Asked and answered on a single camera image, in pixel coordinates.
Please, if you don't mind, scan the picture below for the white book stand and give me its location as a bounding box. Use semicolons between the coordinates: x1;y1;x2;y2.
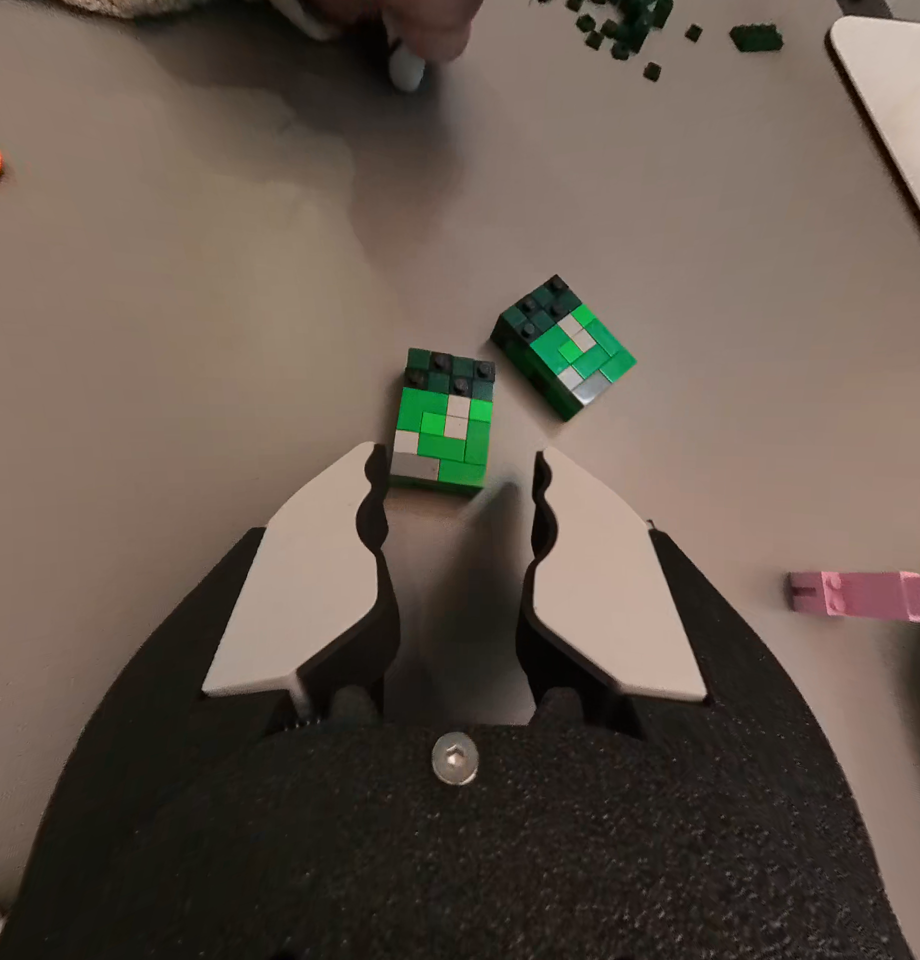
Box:
827;15;920;264

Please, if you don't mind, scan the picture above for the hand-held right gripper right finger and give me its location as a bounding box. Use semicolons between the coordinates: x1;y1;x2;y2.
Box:
516;447;710;725

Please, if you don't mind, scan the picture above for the pink lego pig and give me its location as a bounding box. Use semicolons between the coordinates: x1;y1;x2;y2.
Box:
786;570;920;624

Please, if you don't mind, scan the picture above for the green lego cube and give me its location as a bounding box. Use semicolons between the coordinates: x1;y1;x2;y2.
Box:
388;347;499;498
490;273;639;423

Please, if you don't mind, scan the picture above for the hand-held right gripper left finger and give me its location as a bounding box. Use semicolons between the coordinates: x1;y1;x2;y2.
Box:
201;441;401;721

